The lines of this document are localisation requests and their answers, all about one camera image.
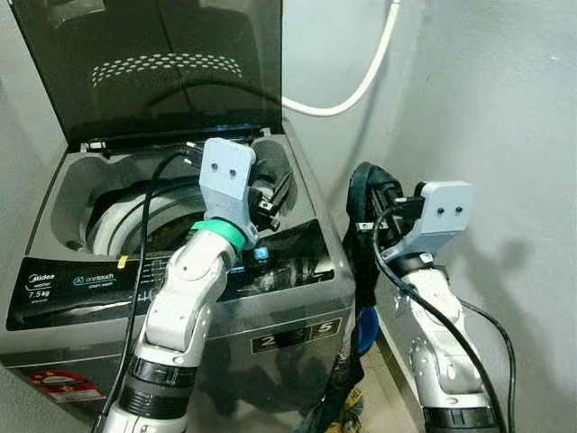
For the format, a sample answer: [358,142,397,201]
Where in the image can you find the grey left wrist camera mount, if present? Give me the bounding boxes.
[198,138,258,226]

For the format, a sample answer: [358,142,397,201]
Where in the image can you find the grey top-load washing machine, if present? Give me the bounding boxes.
[0,122,357,425]

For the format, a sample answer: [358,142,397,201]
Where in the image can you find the yellow blue patterned cloth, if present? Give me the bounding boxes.
[329,386,363,433]

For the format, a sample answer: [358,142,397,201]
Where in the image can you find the black garment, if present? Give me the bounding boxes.
[311,161,408,425]

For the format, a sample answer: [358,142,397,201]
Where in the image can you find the white water hose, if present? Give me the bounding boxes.
[281,0,402,118]

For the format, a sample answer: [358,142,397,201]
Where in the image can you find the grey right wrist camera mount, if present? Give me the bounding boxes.
[397,180,476,263]

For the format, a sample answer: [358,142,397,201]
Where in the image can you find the dark tinted washer lid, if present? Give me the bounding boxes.
[9,0,285,150]

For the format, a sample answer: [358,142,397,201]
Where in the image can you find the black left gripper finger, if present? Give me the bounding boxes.
[269,170,294,213]

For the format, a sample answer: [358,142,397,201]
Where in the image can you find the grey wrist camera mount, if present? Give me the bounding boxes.
[397,180,476,263]
[198,138,258,226]

